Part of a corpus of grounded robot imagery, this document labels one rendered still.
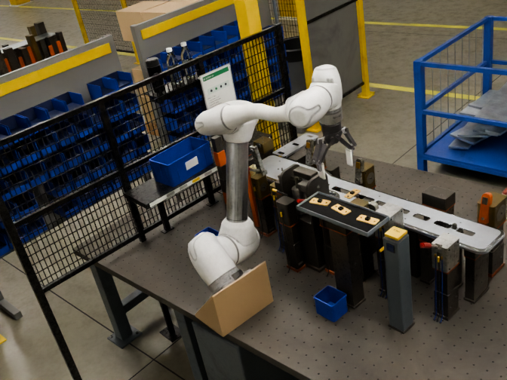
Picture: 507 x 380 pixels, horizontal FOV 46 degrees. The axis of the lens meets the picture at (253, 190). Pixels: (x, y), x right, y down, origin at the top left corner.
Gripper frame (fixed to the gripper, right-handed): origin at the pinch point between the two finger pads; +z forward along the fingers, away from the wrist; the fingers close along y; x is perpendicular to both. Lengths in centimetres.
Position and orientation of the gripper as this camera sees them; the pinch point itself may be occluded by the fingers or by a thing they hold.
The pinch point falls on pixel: (336, 169)
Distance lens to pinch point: 230.9
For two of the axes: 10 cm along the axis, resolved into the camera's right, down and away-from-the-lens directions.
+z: 1.7, 8.6, 4.8
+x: -5.2, -3.4, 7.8
